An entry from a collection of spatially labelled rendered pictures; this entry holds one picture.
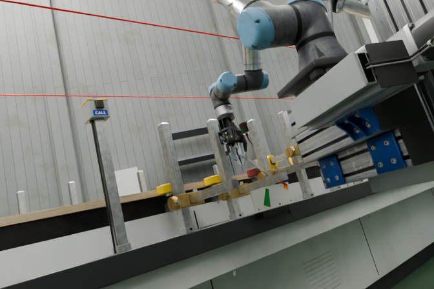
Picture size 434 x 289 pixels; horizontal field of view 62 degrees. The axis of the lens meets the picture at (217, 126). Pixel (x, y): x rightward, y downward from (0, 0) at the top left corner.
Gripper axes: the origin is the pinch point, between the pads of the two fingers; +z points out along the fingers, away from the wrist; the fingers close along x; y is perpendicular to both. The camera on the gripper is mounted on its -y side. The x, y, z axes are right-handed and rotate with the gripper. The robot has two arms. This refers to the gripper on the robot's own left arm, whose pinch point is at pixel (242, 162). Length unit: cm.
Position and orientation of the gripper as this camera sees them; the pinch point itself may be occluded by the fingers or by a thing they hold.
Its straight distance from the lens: 147.7
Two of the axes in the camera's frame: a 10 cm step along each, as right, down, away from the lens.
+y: -4.8, -1.6, -8.6
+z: 2.8, 9.1, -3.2
